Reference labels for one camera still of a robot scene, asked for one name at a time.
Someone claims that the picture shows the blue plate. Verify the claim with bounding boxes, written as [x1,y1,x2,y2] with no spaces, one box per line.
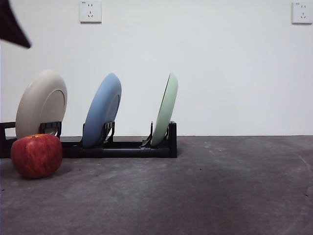
[82,72,122,149]

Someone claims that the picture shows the red apple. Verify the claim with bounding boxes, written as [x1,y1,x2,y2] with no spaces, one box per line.
[10,133,63,179]

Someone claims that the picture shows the beige plate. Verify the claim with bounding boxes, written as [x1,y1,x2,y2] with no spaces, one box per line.
[15,70,68,148]

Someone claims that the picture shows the black plate rack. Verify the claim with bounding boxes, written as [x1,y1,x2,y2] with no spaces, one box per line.
[0,120,178,159]

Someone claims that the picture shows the green plate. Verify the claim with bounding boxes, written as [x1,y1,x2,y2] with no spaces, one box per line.
[151,72,179,147]

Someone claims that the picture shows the white wall socket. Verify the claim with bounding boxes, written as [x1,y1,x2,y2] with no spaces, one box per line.
[291,2,313,25]
[79,0,103,24]

